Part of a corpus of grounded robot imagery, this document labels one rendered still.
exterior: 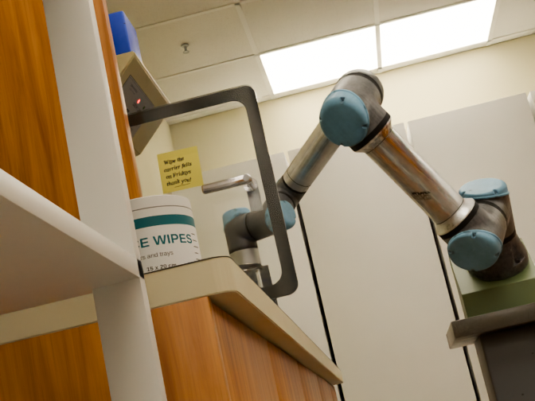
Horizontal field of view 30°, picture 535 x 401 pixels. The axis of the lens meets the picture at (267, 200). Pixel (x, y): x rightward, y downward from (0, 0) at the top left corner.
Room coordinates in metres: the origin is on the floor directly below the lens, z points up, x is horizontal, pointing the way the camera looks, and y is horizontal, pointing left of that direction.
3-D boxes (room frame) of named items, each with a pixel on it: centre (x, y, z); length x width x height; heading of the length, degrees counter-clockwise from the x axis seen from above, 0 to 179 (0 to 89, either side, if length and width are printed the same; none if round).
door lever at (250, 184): (1.71, 0.06, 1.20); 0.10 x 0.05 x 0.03; 85
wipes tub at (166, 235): (1.34, 0.17, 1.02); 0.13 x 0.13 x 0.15
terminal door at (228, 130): (1.75, 0.13, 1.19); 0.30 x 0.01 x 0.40; 85
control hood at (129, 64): (1.91, 0.23, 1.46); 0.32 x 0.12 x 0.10; 176
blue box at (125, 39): (1.80, 0.24, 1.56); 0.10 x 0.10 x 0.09; 86
